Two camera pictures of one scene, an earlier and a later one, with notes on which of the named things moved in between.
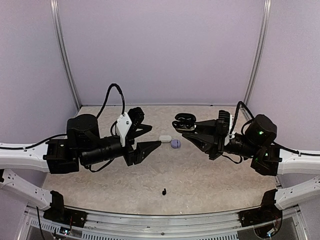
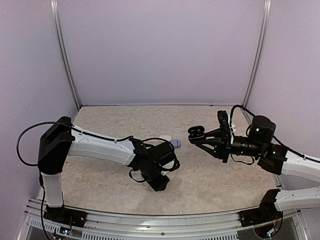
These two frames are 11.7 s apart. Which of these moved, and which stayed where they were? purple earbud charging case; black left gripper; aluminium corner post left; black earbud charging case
Moved: black left gripper; black earbud charging case
Stayed: purple earbud charging case; aluminium corner post left
